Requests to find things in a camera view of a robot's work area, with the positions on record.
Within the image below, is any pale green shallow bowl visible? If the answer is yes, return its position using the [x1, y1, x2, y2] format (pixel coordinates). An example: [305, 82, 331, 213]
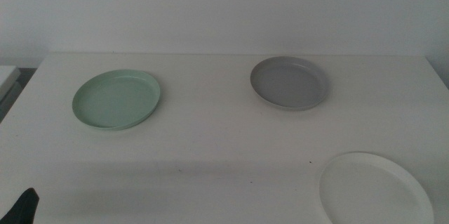
[72, 69, 161, 132]

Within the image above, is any grey shallow bowl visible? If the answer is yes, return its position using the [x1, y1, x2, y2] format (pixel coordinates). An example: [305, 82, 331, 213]
[249, 55, 330, 112]

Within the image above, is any white shallow bowl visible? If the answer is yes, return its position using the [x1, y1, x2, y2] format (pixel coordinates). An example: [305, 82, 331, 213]
[318, 151, 435, 224]

